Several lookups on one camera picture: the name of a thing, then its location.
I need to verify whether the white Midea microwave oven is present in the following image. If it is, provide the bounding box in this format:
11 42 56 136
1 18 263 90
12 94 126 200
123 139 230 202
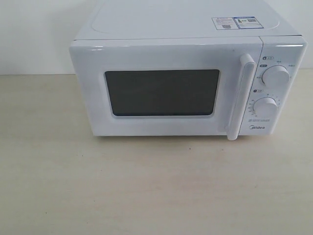
72 0 307 136

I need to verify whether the white lower timer knob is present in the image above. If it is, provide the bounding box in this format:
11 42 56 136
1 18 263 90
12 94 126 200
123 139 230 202
252 97 278 118

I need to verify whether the white upper power knob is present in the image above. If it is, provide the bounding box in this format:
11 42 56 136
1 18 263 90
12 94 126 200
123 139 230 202
262 65 290 88

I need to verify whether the printed paper instruction sheet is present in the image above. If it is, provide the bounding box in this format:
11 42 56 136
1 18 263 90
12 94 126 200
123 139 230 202
212 17 264 30

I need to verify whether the white microwave door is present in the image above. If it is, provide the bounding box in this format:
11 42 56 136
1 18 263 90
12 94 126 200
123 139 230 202
69 37 263 140

